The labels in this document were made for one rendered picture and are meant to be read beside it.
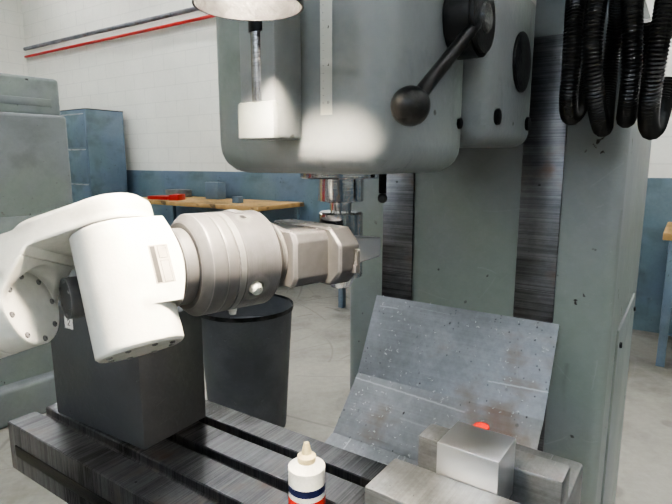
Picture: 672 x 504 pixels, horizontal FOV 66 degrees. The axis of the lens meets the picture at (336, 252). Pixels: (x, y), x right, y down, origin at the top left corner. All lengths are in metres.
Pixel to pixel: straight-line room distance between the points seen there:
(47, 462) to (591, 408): 0.82
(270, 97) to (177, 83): 6.91
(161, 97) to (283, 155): 7.11
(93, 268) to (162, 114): 7.16
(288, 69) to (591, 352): 0.63
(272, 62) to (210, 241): 0.15
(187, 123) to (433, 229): 6.39
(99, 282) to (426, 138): 0.30
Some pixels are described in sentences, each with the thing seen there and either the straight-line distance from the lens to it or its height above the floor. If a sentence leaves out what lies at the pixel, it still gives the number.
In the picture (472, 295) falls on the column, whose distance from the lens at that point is 0.91.
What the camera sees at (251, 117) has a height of 1.36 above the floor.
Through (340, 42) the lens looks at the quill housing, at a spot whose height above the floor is 1.42.
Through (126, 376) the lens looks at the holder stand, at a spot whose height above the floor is 1.02.
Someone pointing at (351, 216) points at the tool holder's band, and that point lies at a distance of 0.54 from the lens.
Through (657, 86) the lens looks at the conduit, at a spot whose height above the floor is 1.40.
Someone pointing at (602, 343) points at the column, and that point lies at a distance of 0.88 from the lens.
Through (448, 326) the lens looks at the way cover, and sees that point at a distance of 0.92.
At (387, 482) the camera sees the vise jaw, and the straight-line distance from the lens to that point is 0.54.
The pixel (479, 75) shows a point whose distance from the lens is 0.60.
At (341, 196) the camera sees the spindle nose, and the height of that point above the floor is 1.29.
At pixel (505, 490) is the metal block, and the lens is 0.57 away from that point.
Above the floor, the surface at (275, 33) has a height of 1.42.
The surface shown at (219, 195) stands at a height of 0.93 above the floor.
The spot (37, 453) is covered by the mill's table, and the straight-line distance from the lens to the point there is 0.95.
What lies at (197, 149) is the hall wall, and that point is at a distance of 7.04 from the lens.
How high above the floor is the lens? 1.32
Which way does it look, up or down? 10 degrees down
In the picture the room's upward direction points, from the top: straight up
